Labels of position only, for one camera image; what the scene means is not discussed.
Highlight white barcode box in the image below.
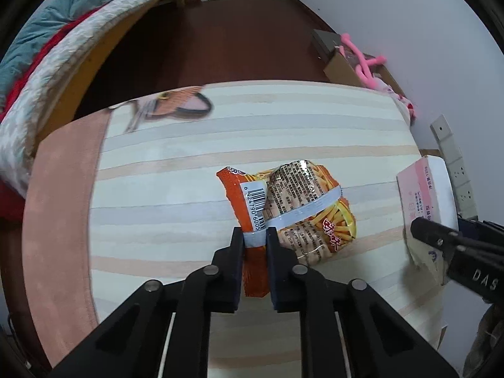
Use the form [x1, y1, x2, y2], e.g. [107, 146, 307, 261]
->
[396, 155, 458, 286]

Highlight orange fries snack bag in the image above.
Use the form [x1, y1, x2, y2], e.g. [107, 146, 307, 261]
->
[216, 160, 356, 298]

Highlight striped pink table cloth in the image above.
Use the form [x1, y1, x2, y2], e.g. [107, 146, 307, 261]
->
[22, 81, 443, 377]

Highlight pink panther plush toy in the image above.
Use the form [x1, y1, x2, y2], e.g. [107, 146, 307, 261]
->
[338, 33, 415, 125]

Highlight cardboard box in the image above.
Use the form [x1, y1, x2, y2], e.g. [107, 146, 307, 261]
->
[312, 29, 405, 96]

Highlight red blanket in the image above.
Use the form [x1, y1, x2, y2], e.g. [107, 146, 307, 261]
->
[1, 6, 101, 223]

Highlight bed with checkered mattress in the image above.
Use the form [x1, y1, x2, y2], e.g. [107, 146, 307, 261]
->
[1, 0, 159, 200]

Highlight teal blue quilt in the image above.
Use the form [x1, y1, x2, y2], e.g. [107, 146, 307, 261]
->
[1, 0, 112, 109]

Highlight white wall socket strip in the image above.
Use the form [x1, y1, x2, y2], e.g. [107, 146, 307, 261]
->
[431, 115, 478, 219]

